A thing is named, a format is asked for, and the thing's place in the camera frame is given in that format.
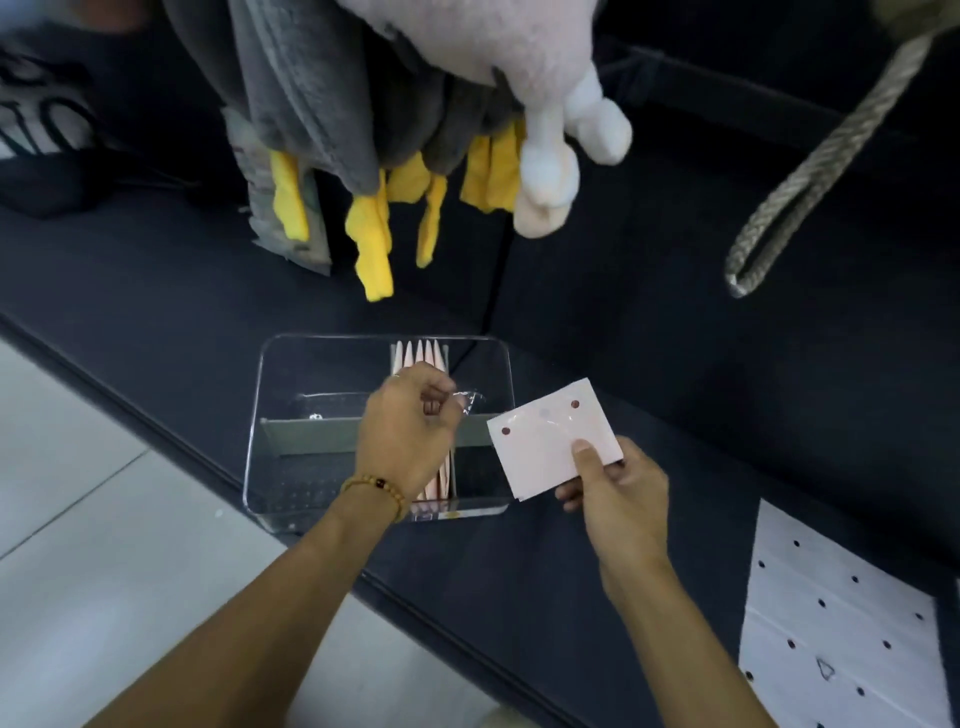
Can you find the person's left hand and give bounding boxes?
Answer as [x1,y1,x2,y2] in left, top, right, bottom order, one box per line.
[353,362,468,504]

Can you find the pink plush toy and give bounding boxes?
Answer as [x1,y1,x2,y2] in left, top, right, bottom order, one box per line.
[337,0,635,240]

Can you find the person's right hand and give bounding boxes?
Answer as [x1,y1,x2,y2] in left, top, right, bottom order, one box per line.
[554,437,671,583]

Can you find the brown bead bracelet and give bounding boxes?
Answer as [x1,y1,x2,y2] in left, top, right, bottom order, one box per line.
[339,474,409,524]

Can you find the person's right forearm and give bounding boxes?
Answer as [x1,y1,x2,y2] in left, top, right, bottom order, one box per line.
[599,558,778,728]

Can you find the clear plastic organizer box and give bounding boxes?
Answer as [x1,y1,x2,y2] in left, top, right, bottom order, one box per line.
[243,333,517,535]

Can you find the stack of polka dot bags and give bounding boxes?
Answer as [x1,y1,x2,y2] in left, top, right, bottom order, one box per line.
[738,498,939,728]

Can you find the blue plush toy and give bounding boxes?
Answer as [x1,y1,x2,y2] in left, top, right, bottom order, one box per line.
[0,0,80,35]

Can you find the dark blue sofa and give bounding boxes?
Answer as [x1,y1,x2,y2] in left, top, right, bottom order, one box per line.
[0,0,960,728]

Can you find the zebra striped bag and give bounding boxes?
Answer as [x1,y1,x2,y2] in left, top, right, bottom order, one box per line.
[0,41,114,219]

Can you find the grey plush toy yellow feet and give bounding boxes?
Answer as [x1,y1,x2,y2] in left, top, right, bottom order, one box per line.
[161,0,526,304]

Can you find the person's left forearm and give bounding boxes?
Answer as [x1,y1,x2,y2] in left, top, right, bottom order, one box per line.
[86,494,406,728]

